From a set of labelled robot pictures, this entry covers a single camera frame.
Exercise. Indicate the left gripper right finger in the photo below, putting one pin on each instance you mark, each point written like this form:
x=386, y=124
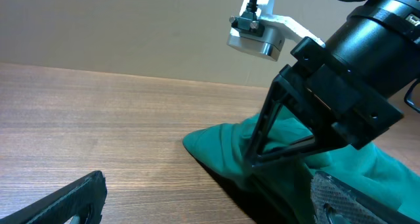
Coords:
x=338, y=203

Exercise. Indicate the green t-shirt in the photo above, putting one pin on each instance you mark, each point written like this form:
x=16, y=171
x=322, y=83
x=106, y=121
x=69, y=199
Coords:
x=370, y=170

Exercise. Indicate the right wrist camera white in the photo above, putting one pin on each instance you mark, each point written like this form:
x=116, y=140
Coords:
x=257, y=31

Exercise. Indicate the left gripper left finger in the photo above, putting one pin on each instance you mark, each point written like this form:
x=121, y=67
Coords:
x=81, y=201

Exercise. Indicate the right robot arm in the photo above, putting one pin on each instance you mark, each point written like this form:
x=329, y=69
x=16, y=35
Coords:
x=380, y=39

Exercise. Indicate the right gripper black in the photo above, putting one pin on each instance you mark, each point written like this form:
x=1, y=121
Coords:
x=329, y=98

